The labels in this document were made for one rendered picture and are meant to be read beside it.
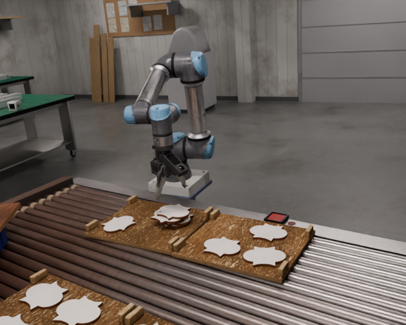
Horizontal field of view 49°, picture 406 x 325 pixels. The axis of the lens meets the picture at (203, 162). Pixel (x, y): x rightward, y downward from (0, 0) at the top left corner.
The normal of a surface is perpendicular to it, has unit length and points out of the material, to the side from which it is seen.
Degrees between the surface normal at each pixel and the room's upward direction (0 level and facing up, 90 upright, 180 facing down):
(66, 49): 90
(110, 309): 0
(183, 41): 90
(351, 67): 90
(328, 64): 90
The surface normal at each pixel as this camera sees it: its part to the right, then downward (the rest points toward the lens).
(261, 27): -0.44, 0.32
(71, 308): -0.07, -0.95
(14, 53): 0.90, 0.07
